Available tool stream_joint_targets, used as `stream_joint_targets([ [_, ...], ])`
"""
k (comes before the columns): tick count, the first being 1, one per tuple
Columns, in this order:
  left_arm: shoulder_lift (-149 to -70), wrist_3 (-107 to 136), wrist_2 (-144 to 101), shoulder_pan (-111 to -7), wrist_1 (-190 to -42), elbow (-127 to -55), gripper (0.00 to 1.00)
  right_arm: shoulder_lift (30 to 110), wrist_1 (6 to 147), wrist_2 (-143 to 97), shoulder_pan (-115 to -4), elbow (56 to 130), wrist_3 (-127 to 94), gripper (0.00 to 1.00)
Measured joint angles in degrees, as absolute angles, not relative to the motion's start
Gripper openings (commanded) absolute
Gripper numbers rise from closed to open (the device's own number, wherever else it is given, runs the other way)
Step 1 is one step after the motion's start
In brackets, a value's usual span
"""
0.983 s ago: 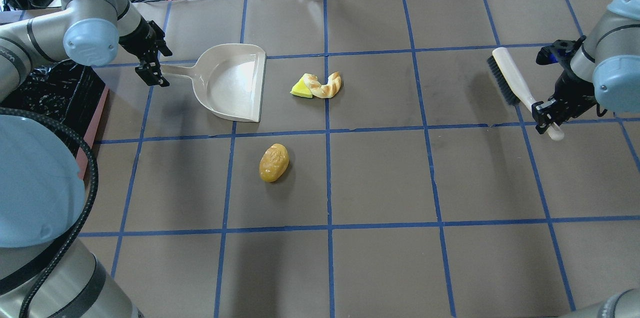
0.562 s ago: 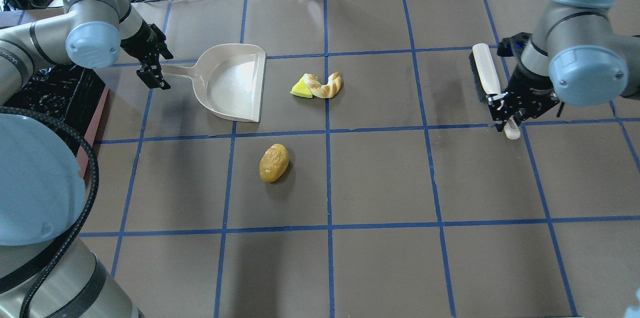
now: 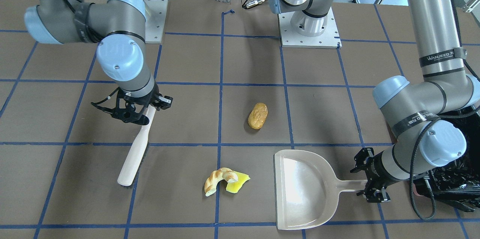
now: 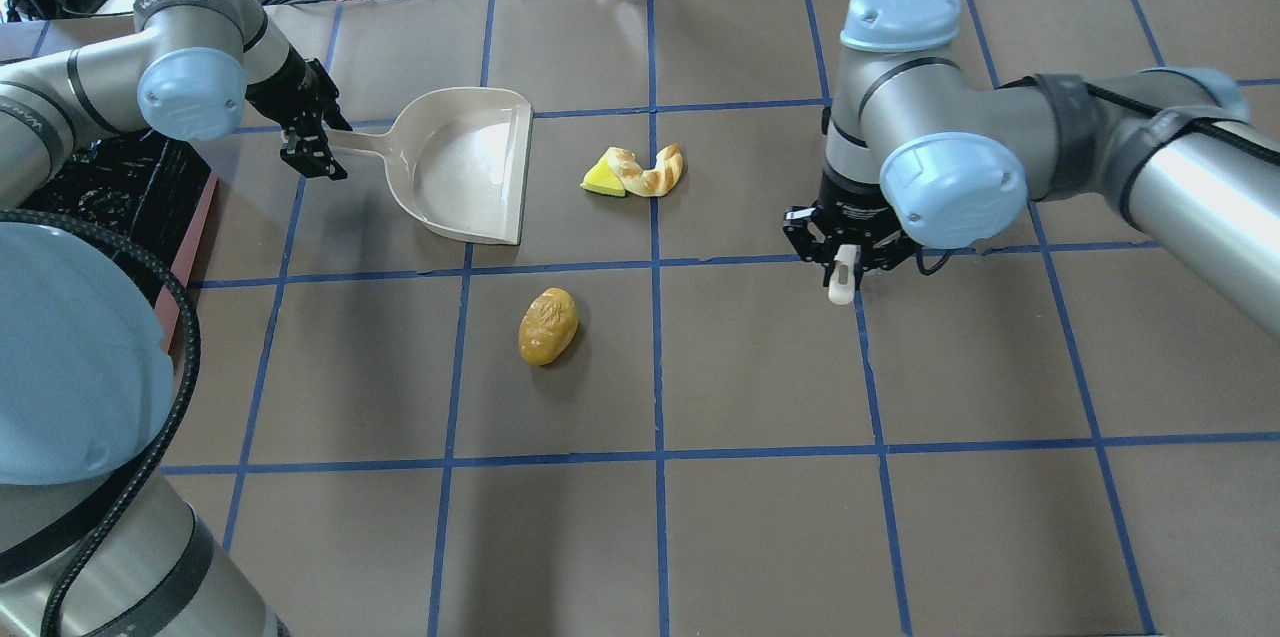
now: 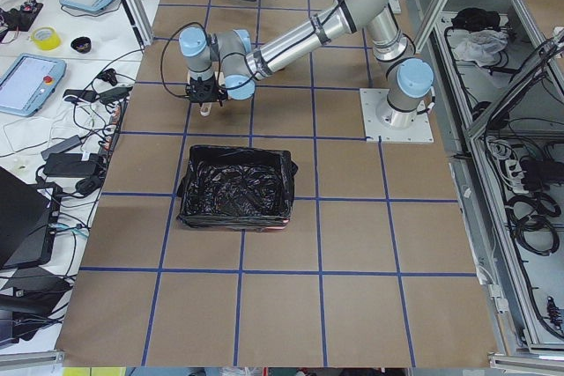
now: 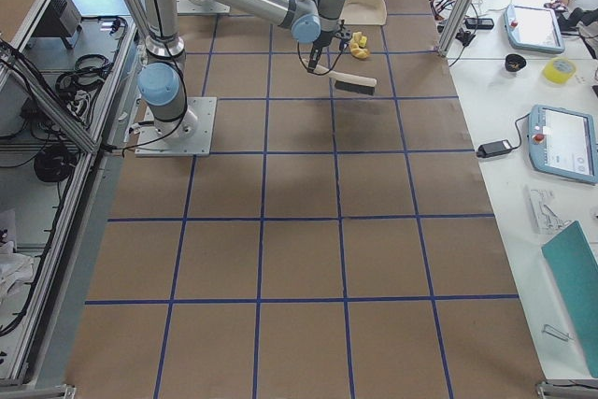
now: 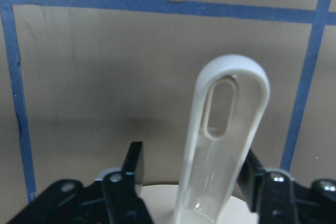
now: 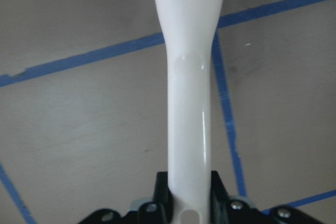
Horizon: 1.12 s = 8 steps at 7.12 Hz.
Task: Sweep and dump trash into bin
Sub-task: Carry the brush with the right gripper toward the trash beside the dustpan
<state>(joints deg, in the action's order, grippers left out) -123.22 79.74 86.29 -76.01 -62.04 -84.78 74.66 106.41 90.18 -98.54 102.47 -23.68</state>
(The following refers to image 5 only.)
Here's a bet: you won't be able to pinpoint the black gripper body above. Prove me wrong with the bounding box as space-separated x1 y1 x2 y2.
185 77 226 106

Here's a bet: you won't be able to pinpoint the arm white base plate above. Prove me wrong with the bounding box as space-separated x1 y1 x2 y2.
360 88 434 144

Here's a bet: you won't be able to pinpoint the near blue teach pendant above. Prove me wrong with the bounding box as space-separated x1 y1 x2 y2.
1 53 66 117

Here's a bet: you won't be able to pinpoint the yellow tape roll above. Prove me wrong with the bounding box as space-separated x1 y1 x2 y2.
31 26 62 51

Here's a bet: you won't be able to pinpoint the black cloth bundle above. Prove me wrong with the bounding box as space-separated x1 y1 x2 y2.
451 7 501 32

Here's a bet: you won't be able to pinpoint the coiled black cables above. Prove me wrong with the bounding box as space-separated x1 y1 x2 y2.
504 194 561 257

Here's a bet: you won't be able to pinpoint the black laptop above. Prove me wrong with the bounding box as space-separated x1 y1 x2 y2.
1 169 62 270

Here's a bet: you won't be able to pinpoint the white plastic dustpan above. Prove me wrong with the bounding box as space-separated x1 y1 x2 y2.
187 72 227 117

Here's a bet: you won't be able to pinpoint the crumpled white cloth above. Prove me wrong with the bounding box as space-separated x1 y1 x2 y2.
453 29 508 67

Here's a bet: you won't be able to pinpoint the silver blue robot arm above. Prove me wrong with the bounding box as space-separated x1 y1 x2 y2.
179 0 434 129

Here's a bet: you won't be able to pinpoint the black power adapter brick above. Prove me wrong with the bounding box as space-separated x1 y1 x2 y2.
43 153 103 178

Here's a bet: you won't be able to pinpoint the pink bin with black liner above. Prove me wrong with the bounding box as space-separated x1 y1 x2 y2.
177 144 298 231

